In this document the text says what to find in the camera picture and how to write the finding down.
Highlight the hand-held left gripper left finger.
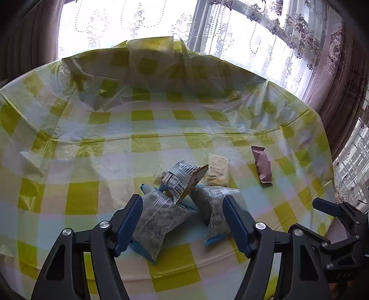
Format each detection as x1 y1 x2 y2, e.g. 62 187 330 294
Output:
30 194 144 300

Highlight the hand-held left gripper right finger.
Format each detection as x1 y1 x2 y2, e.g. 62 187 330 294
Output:
223 195 330 300

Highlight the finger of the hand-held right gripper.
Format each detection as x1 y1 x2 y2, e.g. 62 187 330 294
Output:
313 198 369 240
311 233 357 265

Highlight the grey blue-edged snack packet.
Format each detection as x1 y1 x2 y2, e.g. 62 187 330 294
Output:
192 186 240 246
130 185 196 264

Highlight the pale yellow snack packet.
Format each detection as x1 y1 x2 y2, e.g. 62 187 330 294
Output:
203 154 230 188

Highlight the pink snack bar packet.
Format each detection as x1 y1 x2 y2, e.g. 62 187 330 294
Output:
251 146 273 184

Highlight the silver brown barcode snack packet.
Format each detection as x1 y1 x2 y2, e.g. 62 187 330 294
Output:
161 160 208 207

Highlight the yellow checkered plastic tablecloth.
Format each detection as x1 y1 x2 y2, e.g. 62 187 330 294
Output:
0 36 336 300

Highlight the pink patterned curtain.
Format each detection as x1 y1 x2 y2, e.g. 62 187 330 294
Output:
301 0 369 162
0 0 65 84

